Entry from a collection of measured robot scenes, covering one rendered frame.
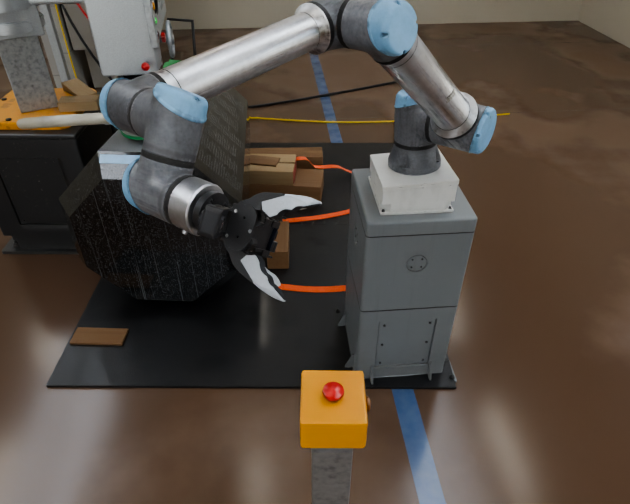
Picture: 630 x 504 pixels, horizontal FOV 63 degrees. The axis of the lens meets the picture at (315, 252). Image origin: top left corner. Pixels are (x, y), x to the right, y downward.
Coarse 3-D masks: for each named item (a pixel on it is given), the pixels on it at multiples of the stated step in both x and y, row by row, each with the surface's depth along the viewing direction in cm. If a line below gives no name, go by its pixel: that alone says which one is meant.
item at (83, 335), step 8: (80, 328) 252; (88, 328) 252; (96, 328) 252; (104, 328) 252; (112, 328) 252; (120, 328) 252; (80, 336) 248; (88, 336) 248; (96, 336) 248; (104, 336) 248; (112, 336) 248; (120, 336) 248; (80, 344) 245; (88, 344) 245; (96, 344) 245; (104, 344) 245; (112, 344) 245; (120, 344) 244
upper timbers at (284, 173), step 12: (276, 156) 349; (288, 156) 349; (252, 168) 335; (264, 168) 335; (276, 168) 335; (288, 168) 335; (252, 180) 338; (264, 180) 337; (276, 180) 337; (288, 180) 336
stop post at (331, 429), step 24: (312, 384) 97; (360, 384) 97; (312, 408) 92; (336, 408) 92; (360, 408) 92; (312, 432) 92; (336, 432) 92; (360, 432) 91; (312, 456) 100; (336, 456) 100; (312, 480) 106; (336, 480) 105
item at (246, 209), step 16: (208, 192) 82; (240, 208) 78; (224, 224) 79; (240, 224) 78; (256, 224) 77; (272, 224) 80; (224, 240) 79; (240, 240) 78; (256, 240) 78; (272, 240) 82
